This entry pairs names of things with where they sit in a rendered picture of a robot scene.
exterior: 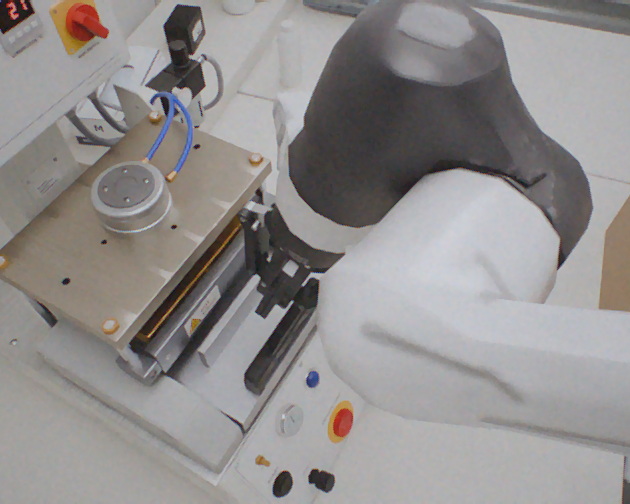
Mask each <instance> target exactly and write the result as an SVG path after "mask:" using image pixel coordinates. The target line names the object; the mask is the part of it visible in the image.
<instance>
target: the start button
mask: <svg viewBox="0 0 630 504"><path fill-rule="evenodd" d="M292 486H293V478H292V476H291V475H290V474H287V473H285V474H283V475H282V476H281V477H280V478H279V480H278V482H277V484H276V494H277V495H278V496H280V497H285V496H286V495H288V494H289V492H290V491H291V489H292Z"/></svg>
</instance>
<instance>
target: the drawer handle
mask: <svg viewBox="0 0 630 504"><path fill-rule="evenodd" d="M318 281H320V280H319V279H317V278H315V277H311V278H309V279H308V281H307V282H306V284H305V285H304V287H307V288H308V287H309V286H310V285H312V284H314V283H316V282H318ZM311 310H312V309H309V310H307V311H304V310H301V309H300V308H299V307H298V306H297V302H295V301H293V303H292V304H291V306H290V307H289V309H288V310H287V311H286V313H285V314H284V316H283V317H282V319H281V320H280V322H279V323H278V325H277V326H276V327H275V329H274V330H273V332H272V333H271V335H270V336H269V338H268V339H267V341H266V342H265V344H264V345H263V346H262V348H261V349H260V351H259V352H258V354H257V355H256V357H255V358H254V360H253V361H252V362H251V364H250V365H249V367H248V368H247V370H246V371H245V373H244V379H243V380H244V384H245V387H246V389H247V390H249V391H251V392H253V393H254V394H256V395H258V396H260V395H261V394H262V393H263V391H264V390H265V386H264V381H265V379H266V378H267V376H268V375H269V373H270V372H271V370H272V369H273V367H274V366H275V364H276V363H277V361H278V360H279V358H280V357H281V355H282V354H283V352H284V351H285V349H286V347H287V346H288V344H289V343H290V341H291V340H292V338H293V337H294V335H295V334H296V332H297V331H298V329H299V328H300V326H301V325H302V323H303V322H304V320H305V319H306V317H307V316H308V314H309V313H310V311H311Z"/></svg>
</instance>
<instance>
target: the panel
mask: <svg viewBox="0 0 630 504"><path fill-rule="evenodd" d="M314 370H315V371H317V372H318V373H319V375H320V382H319V384H318V385H317V386H316V387H315V388H312V389H311V388H309V387H308V385H307V379H308V376H309V374H310V373H311V372H312V371H314ZM290 402H292V403H295V404H298V405H299V406H300V407H301V409H302V411H303V414H304V420H303V424H302V426H301V428H300V430H299V431H298V432H297V433H296V434H295V435H292V436H290V437H285V436H283V435H281V434H279V433H278V431H277V428H276V420H277V416H278V414H279V412H280V410H281V409H282V407H283V406H284V405H286V404H287V403H290ZM366 404H367V402H366V401H365V400H364V399H363V398H361V397H360V396H359V395H358V394H357V393H356V392H355V391H353V390H352V389H351V388H350V387H349V386H348V385H347V384H346V383H344V382H343V381H342V380H341V379H340V378H339V377H338V376H336V375H335V374H334V373H333V372H332V371H331V368H330V365H329V362H328V360H327V357H326V354H325V351H324V349H323V346H322V342H321V339H320V335H319V332H318V330H317V332H316V334H315V335H314V337H313V338H312V340H311V341H310V343H309V345H308V346H307V348H306V349H305V351H304V352H303V354H302V356H301V357H300V359H299V360H298V362H297V363H296V365H295V367H294V368H293V370H292V371H291V373H290V374H289V376H288V377H287V379H286V381H285V382H284V384H283V385H282V387H281V388H280V390H279V392H278V393H277V395H276V396H275V398H274V399H273V401H272V403H271V404H270V406H269V407H268V409H267V410H266V412H265V414H264V415H263V417H262V418H261V420H260V421H259V423H258V424H257V426H256V428H255V429H254V431H253V432H252V434H251V435H250V437H249V439H248V440H247V442H246V443H245V445H244V446H243V448H242V450H241V451H240V453H239V454H238V456H237V457H236V459H235V461H234V462H233V464H232V465H231V467H230V470H231V471H232V472H233V473H234V474H235V475H236V476H237V477H239V478H240V479H241V480H242V481H243V482H244V483H245V484H246V485H247V486H248V487H249V488H250V489H251V490H252V491H253V492H254V493H255V494H256V495H257V496H258V497H259V498H260V499H261V500H263V501H264V502H265V503H266V504H313V502H314V500H315V499H316V497H317V495H318V493H319V491H320V490H318V489H316V488H315V484H309V482H308V475H309V474H310V472H311V470H312V469H319V472H320V471H321V470H325V471H327V472H329V473H330V471H331V469H332V467H333V465H334V463H335V462H336V460H337V458H338V456H339V454H340V452H341V450H342V449H343V447H344V445H345V443H346V441H347V439H348V437H349V436H350V434H351V432H352V430H353V428H354V426H355V424H356V423H357V421H358V419H359V417H360V415H361V413H362V412H363V410H364V408H365V406H366ZM343 408H347V409H349V410H351V411H352V413H353V418H354V420H353V426H352V428H351V430H350V432H349V433H348V434H347V435H346V436H344V437H338V436H336V435H335V434H334V431H333V423H334V419H335V417H336V415H337V413H338V412H339V411H340V410H341V409H343ZM285 473H287V474H290V475H291V476H292V478H293V486H292V489H291V491H290V492H289V494H288V495H286V496H285V497H280V496H278V495H277V494H276V484H277V482H278V480H279V478H280V477H281V476H282V475H283V474H285Z"/></svg>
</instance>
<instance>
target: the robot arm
mask: <svg viewBox="0 0 630 504"><path fill-rule="evenodd" d="M272 114H273V119H274V124H275V132H276V141H277V170H278V171H280V172H279V175H278V178H277V183H276V197H275V202H274V203H273V204H272V205H271V207H267V206H265V205H264V202H263V200H262V199H261V198H260V197H259V196H256V195H253V196H252V197H251V199H250V200H249V201H248V202H247V203H246V204H245V206H244V207H243V208H242V209H241V210H240V212H239V213H238V214H237V217H238V219H239V221H240V223H241V225H242V227H243V230H244V245H245V259H246V261H245V262H246V270H247V272H248V273H250V274H251V275H256V274H257V275H258V276H259V277H260V280H259V284H258V286H257V288H256V290H257V292H259V293H260V294H262V295H263V297H262V299H261V301H260V303H259V304H258V306H257V308H256V310H255V311H254V312H255V313H256V314H258V315H259V316H261V317H262V318H263V319H266V318H267V317H268V315H269V314H270V312H271V311H272V310H273V308H274V307H275V305H278V306H279V307H281V308H282V309H286V308H287V306H288V305H289V304H290V302H291V301H295V302H297V306H298V307H299V308H300V309H301V310H304V311H307V310H309V309H312V308H314V307H317V316H316V325H317V328H318V332H319V335H320V339H321V342H322V346H323V349H324V351H325V354H326V357H327V360H328V362H329V365H330V368H331V371H332V372H333V373H334V374H335V375H336V376H338V377H339V378H340V379H341V380H342V381H343V382H344V383H346V384H347V385H348V386H349V387H350V388H351V389H352V390H353V391H355V392H356V393H357V394H358V395H359V396H360V397H361V398H363V399H364V400H365V401H366V402H367V403H368V404H369V405H372V406H374V407H377V408H379V409H382V410H384V411H387V412H389V413H392V414H395V415H397V416H400V417H402V418H405V419H407V420H415V421H424V422H433V423H442V424H451V425H461V426H470V427H479V428H488V429H497V430H505V431H510V432H515V433H519V434H524V435H529V436H533V437H538V438H543V439H548V440H552V441H557V442H562V443H566V444H571V445H576V446H581V447H585V448H590V449H595V450H600V451H604V452H609V453H614V454H618V455H623V456H628V457H630V312H622V311H611V310H600V309H589V308H578V307H566V306H555V305H545V304H544V303H545V302H546V300H547V298H548V297H549V295H550V293H551V292H552V290H553V288H554V287H555V285H556V276H557V271H558V270H559V268H560V267H561V266H562V265H563V264H564V263H565V261H566V260H567V258H568V257H569V255H570V254H571V252H572V251H573V249H574V248H575V247H576V245H577V244H578V242H579V241H580V239H581V238H582V236H583V235H584V233H585V232H586V230H587V229H588V225H589V222H590V219H591V215H592V212H593V209H594V207H593V201H592V196H591V190H590V184H589V180H588V178H587V176H586V174H585V172H584V170H583V168H582V166H581V164H580V162H579V160H577V159H576V158H575V157H574V156H573V155H572V154H571V153H570V152H568V151H567V150H566V149H565V148H564V147H563V146H562V145H560V144H559V143H558V142H556V141H555V140H554V139H552V138H551V137H549V136H548V135H547V134H545V133H544V132H543V131H542V130H541V129H540V127H539V126H538V124H537V123H536V121H535V120H534V118H533V117H532V115H531V114H530V112H529V111H528V109H527V107H526V105H525V103H524V101H523V100H522V98H521V96H520V94H519V92H518V90H517V89H516V87H515V85H514V83H513V80H512V76H511V71H510V67H509V63H508V58H507V54H506V50H505V45H504V41H503V39H502V36H501V33H500V31H499V30H498V29H497V28H496V26H495V25H494V24H493V23H492V22H491V21H490V20H489V19H488V18H486V17H485V16H483V15H482V14H480V13H479V12H477V11H476V10H474V9H473V8H471V7H470V6H468V5H467V4H465V3H463V2H460V1H457V0H380V1H378V2H377V3H375V4H373V5H371V6H370V7H368V8H366V9H365V10H363V11H362V12H361V13H360V14H359V15H358V16H357V18H356V19H355V20H354V21H353V23H352V24H351V25H350V26H349V27H348V29H347V30H346V31H345V32H344V34H343V35H342V36H341V37H340V39H339V40H338V41H337V42H336V43H335V45H334V46H333V48H332V50H331V53H330V55H329V57H328V59H327V61H326V64H325V66H324V68H323V70H322V72H321V75H320V77H319V79H318V81H317V83H316V86H315V88H314V90H313V91H303V92H278V93H277V96H276V98H275V101H274V104H273V110H272ZM269 233H270V236H271V238H272V240H273V242H274V244H275V246H276V247H275V250H274V252H273V254H272V256H271V260H270V261H268V260H267V259H268V258H269ZM288 259H290V260H292V261H294V262H295V263H296V264H297V265H298V266H299V267H298V268H297V270H296V272H295V273H294V275H293V277H292V276H290V275H289V274H287V273H286V272H285V271H283V270H282V269H283V268H284V267H285V264H286V262H287V261H288ZM311 272H312V273H318V274H323V275H322V276H321V277H320V281H318V282H316V283H314V284H312V285H310V286H309V287H308V288H307V287H304V286H302V285H303V284H304V282H305V281H306V279H307V278H308V277H309V275H310V274H311Z"/></svg>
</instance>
